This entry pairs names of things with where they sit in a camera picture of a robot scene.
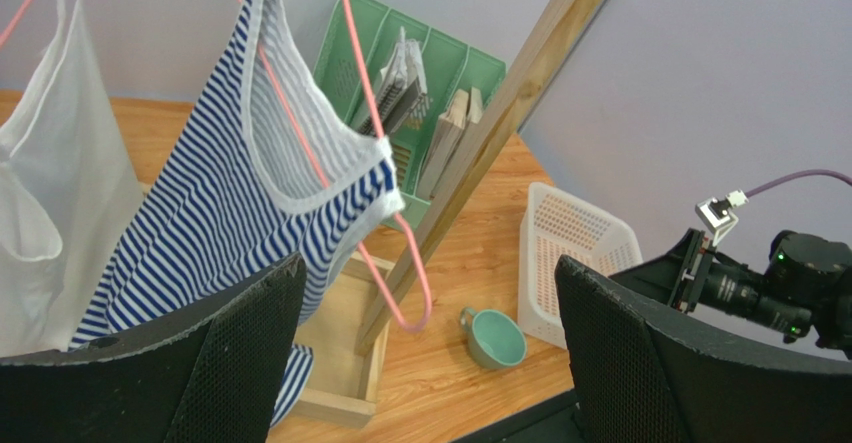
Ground white plastic basket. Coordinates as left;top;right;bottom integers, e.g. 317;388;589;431
517;181;644;350

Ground beige books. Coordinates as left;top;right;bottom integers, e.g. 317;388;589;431
416;86;484;200

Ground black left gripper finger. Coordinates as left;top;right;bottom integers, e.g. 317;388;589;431
1;255;307;442

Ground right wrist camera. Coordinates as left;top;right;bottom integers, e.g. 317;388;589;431
695;190;749;247

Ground grey striped folded cloth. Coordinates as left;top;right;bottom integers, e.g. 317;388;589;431
372;27;428;136

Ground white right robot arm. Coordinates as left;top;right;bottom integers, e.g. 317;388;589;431
554;229;851;442

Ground pink wire hanger with white top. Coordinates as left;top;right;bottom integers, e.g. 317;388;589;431
0;0;34;48

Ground wooden clothes rack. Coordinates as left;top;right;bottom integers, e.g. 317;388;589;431
291;0;605;428

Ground blue white striped tank top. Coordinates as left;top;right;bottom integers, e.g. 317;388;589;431
69;0;406;428

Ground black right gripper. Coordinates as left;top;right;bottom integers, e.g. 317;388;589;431
554;229;851;442

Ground green ceramic cup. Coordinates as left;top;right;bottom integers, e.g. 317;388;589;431
459;307;527;370

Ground green plastic file organizer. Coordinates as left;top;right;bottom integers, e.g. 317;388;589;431
313;0;507;228

